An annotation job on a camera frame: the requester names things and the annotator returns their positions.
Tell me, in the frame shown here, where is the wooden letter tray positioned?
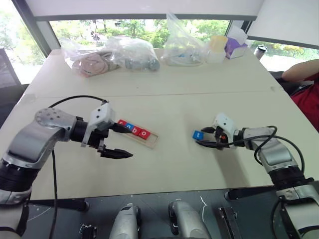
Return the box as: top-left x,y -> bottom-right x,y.
113,121 -> 160,151

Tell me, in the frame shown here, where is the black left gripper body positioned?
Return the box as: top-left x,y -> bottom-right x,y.
88,123 -> 119,153

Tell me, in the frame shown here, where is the grey window frame post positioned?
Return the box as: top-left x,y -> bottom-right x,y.
10,0 -> 62,60

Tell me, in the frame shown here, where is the plastic bag with pink items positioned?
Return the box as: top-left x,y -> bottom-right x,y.
60,38 -> 121,78

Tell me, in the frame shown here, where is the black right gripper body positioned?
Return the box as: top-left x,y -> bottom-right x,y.
214,126 -> 227,151

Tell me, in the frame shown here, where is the purple tissue box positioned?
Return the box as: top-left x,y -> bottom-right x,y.
223,24 -> 249,60

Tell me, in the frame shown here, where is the yellow lidded plastic container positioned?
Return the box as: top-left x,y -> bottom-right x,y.
207,34 -> 229,64

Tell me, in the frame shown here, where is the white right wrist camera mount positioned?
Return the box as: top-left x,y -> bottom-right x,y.
212,112 -> 238,150

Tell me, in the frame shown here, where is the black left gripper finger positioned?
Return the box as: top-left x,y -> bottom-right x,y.
113,123 -> 131,134
100,148 -> 134,160

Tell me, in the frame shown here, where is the white floor cable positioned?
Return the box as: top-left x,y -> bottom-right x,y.
200,196 -> 208,225

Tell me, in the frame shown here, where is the clear tall plastic bag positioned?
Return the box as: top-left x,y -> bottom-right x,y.
160,11 -> 210,68

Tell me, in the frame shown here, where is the plastic bag with grey items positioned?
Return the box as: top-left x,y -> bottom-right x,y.
105,36 -> 160,73

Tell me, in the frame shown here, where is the black robot foot part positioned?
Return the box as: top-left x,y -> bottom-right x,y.
216,206 -> 242,239
79,223 -> 98,239

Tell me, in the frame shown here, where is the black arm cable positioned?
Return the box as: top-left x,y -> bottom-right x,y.
224,125 -> 308,180
47,95 -> 110,239

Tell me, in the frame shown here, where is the white narrow roller blind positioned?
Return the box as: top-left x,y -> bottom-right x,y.
246,0 -> 319,48

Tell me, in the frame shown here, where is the silver robot leg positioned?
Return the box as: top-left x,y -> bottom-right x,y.
109,203 -> 143,239
167,200 -> 210,239

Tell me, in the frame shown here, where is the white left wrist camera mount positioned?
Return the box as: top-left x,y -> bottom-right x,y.
80,103 -> 117,148

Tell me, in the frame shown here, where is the black office chair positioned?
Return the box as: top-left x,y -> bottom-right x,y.
268,70 -> 314,97

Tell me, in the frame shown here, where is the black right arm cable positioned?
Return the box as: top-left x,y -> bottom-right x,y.
224,125 -> 308,180

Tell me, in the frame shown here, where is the red letter o block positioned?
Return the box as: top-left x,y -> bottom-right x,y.
138,128 -> 151,141

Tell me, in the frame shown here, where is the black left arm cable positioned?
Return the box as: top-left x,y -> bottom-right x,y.
47,95 -> 110,239

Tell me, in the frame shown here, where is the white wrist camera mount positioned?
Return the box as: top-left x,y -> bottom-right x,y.
80,103 -> 117,148
212,112 -> 238,150

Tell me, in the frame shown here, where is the black table foot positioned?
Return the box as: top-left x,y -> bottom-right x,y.
224,185 -> 278,202
28,198 -> 90,212

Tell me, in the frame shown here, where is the person's red shirt torso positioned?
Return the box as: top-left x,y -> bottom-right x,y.
290,83 -> 319,132

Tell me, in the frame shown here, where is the white wide roller blind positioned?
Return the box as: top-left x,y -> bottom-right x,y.
27,0 -> 265,23

